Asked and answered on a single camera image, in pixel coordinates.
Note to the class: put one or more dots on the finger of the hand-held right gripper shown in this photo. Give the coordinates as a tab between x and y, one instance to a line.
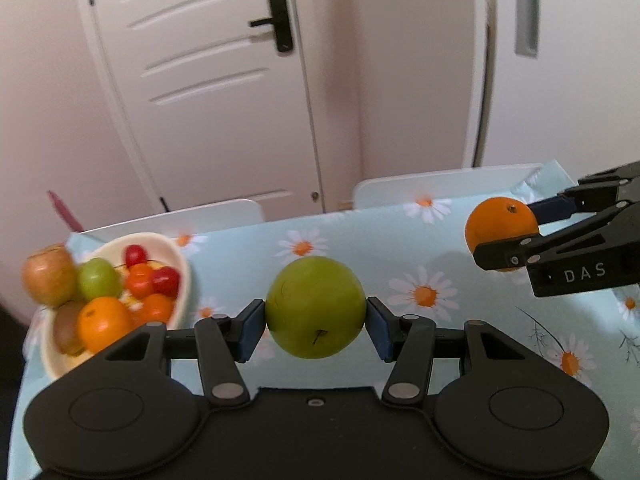
600	187
500	255

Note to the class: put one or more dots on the white panelled door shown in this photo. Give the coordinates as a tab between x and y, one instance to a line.
210	135

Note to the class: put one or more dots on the small tangerine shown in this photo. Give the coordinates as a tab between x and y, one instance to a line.
159	308

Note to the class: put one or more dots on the orange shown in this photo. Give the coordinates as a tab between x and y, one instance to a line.
105	325
500	222

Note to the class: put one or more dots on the large green apple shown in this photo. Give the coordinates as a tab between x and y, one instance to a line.
315	307

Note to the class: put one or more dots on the cream ceramic bowl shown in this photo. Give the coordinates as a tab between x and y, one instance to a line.
172	252

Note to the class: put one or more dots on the white chair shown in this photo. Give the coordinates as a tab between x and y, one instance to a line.
200	212
440	182

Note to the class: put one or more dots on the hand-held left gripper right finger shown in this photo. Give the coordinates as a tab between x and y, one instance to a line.
377	333

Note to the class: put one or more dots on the small green apple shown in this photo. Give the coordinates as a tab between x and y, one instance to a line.
99	280

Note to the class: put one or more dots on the brown kiwi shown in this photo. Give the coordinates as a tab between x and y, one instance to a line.
67	330

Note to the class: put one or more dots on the orange-red tomato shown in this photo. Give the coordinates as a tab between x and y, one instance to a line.
139	281

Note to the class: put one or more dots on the red cherry tomato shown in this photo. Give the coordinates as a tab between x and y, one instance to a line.
166	281
135	255

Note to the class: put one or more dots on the pink plastic hanger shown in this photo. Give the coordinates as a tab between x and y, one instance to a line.
65	210

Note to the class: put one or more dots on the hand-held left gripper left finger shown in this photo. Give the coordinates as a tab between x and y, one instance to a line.
250	331

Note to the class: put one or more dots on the white cabinet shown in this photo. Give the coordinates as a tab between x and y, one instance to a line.
575	85

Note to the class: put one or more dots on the brownish yellow apple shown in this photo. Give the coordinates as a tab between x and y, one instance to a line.
49	276

